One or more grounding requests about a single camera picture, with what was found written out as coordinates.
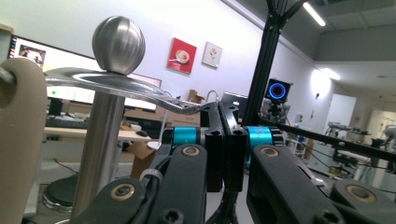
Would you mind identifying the black frame stand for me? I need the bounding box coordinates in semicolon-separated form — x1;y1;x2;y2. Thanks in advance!
242;0;396;164

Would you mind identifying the white flower wall picture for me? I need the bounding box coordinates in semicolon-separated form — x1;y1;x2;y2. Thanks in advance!
201;41;223;70

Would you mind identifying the long ceiling light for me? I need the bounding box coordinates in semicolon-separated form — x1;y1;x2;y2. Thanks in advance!
303;1;327;28

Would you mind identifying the black round stool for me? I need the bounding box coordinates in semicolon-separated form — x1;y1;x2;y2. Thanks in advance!
42;173;82;217

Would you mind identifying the camera with blue ring light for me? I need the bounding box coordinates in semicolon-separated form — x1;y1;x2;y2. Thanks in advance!
263;77;294;105

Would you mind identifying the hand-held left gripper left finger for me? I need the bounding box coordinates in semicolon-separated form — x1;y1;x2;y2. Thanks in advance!
163;101;225;193

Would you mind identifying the computer monitor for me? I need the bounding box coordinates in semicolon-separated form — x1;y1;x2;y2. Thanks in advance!
8;35;163;114

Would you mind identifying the red wall picture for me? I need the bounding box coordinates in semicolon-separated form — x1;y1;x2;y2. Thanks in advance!
165;36;198;76

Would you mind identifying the black keyboard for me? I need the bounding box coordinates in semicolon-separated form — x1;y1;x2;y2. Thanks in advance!
46;117;91;130

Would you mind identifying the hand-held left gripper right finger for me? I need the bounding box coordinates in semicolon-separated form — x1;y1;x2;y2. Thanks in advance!
219;101;285;192

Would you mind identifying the wooden office desk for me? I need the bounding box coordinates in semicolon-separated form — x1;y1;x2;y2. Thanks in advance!
44;125;152;144

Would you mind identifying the beige solid spatula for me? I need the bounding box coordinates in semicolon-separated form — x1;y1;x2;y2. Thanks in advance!
0;57;49;224

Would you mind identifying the steel utensil stand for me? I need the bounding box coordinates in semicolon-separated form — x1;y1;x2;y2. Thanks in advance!
44;15;204;219

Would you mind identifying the left hand-held gripper cable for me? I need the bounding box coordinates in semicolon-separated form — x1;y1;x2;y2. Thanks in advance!
136;169;164;224

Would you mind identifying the white round-base stand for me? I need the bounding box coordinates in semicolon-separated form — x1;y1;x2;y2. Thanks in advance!
146;111;170;151

